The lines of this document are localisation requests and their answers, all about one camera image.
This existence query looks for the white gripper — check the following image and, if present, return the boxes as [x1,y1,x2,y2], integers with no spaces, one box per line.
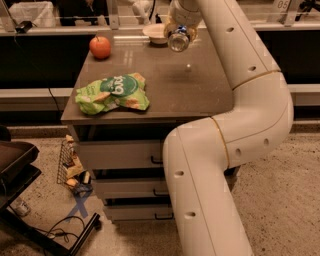
[164,0,202,42]

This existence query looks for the blue pepsi can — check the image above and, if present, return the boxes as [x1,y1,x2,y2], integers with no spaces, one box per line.
[168,25,190,52]

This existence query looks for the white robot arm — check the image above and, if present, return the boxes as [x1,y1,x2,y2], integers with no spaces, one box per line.
[163,0,293,256]

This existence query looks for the white bowl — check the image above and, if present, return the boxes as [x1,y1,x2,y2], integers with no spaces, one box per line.
[142,23,167,45]

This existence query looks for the red apple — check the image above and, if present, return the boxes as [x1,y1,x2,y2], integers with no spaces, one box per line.
[89,36,111,59]

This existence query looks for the green chip bag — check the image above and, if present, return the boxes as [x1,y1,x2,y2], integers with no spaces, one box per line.
[75,73,150,115]

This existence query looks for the grey drawer cabinet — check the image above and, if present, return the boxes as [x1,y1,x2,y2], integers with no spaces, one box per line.
[62,29,233,223]

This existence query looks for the person in background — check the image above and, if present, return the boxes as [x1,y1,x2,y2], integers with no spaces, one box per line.
[56,0,109,26]

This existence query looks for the top grey drawer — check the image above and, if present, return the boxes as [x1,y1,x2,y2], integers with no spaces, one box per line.
[75,140,162,170]

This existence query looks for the grey drawer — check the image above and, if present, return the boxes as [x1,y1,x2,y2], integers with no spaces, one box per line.
[103,204,174,222]
[75,140,162,170]
[91,178,169,199]

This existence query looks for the white cloth bundle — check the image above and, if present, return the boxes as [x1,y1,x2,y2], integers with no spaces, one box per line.
[9,1,56,27]

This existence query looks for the black power adapter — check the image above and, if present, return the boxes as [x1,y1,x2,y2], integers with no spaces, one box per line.
[15,21,33,34]

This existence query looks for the middle grey drawer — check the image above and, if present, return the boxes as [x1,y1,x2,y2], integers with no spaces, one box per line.
[91,178,169,199]

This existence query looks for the bottom grey drawer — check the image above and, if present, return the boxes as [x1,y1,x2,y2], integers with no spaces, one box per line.
[103,204,174,222]

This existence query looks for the blue tape cross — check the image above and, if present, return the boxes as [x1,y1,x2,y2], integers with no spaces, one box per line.
[68,191,92,218]

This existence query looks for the wire snack basket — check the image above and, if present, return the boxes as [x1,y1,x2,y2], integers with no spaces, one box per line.
[57,135,93,195]

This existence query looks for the black cart frame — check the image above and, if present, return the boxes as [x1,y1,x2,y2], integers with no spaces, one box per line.
[0,125,101,256]

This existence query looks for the black floor cable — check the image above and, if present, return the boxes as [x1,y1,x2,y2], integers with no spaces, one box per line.
[31,215,87,244]

